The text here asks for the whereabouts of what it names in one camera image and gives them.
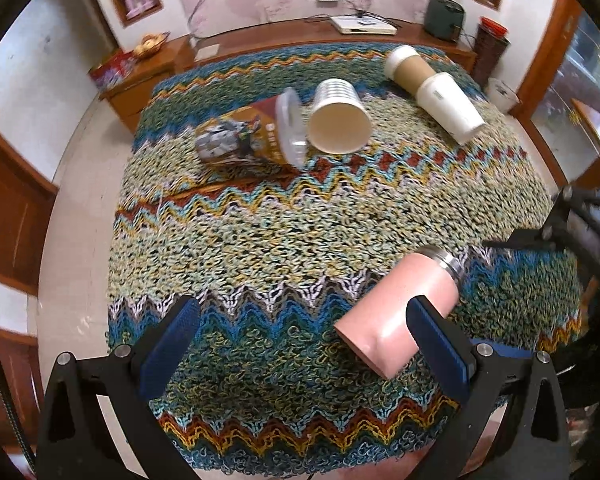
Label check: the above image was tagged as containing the white patterned paper cup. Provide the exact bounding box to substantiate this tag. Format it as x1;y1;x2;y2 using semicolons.
306;78;373;155

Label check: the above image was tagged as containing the white set-top box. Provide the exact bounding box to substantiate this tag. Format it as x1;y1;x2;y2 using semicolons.
329;14;398;36

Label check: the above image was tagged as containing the brown sleeve paper cup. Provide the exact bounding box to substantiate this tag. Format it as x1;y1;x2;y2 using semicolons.
384;44;436;96

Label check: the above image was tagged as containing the red tin box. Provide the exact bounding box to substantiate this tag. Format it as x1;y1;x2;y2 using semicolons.
88;50;136;92

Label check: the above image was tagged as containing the pink steel tumbler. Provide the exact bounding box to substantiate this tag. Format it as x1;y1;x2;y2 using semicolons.
335;246;464;379

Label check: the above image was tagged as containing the brown wooden door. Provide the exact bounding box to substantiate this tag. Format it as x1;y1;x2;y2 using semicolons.
0;133;58;445

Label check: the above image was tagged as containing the wooden tv cabinet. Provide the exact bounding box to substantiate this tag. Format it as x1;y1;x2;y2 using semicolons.
192;18;476;73

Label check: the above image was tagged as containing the fruit bowl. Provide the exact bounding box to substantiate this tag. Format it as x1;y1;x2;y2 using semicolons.
133;32;170;60

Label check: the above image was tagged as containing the black tv cable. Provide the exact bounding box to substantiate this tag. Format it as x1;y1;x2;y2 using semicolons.
186;0;232;42

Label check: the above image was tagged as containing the small wooden drawer cabinet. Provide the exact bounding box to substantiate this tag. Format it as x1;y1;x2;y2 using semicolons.
99;36;195;133

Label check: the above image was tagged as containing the white card on cabinet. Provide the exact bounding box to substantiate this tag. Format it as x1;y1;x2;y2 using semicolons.
195;44;220;62

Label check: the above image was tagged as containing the white waste bin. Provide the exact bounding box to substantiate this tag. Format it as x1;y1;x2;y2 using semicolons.
486;77;519;115

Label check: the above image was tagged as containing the colourful knitted table cloth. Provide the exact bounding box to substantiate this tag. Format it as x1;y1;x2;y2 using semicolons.
107;42;582;477

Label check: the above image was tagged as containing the dark tall basket red lid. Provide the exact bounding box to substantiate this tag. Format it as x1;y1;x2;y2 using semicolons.
470;16;509;87

